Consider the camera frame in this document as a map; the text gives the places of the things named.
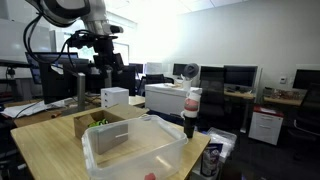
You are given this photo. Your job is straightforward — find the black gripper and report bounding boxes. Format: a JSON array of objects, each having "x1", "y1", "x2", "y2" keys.
[{"x1": 68, "y1": 29, "x2": 123, "y2": 70}]

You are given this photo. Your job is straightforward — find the brown cardboard box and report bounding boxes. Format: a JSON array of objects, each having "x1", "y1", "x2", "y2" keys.
[{"x1": 74, "y1": 104, "x2": 147, "y2": 155}]

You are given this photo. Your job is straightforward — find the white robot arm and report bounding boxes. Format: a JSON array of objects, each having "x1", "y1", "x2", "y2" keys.
[{"x1": 25, "y1": 0, "x2": 123, "y2": 71}]

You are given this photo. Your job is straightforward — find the white small drawer box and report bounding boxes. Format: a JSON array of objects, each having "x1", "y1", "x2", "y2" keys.
[{"x1": 100, "y1": 87, "x2": 129, "y2": 107}]

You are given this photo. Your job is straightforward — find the black computer monitor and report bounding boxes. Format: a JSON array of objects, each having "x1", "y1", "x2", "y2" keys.
[{"x1": 25, "y1": 52, "x2": 89, "y2": 104}]

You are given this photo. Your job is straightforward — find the green toy car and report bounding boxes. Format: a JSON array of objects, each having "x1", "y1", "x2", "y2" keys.
[{"x1": 88, "y1": 119, "x2": 108, "y2": 128}]

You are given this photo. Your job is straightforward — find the white storage cabinet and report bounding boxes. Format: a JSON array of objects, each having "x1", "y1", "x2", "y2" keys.
[{"x1": 145, "y1": 83, "x2": 187, "y2": 115}]

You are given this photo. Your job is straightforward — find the clear plastic bin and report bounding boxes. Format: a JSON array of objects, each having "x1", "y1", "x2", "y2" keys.
[{"x1": 81, "y1": 115, "x2": 188, "y2": 180}]

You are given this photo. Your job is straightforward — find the small red block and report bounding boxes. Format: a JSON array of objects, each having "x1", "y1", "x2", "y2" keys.
[{"x1": 144, "y1": 173, "x2": 156, "y2": 180}]

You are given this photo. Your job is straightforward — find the snack bag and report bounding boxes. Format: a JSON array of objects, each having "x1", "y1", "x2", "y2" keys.
[{"x1": 200, "y1": 143, "x2": 223, "y2": 177}]

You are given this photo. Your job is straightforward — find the white red drawer cabinet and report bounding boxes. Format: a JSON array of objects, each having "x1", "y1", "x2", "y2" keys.
[{"x1": 249, "y1": 105, "x2": 284, "y2": 145}]

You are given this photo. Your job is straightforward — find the black white camera stand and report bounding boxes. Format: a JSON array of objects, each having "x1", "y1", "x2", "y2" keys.
[{"x1": 181, "y1": 63, "x2": 201, "y2": 138}]

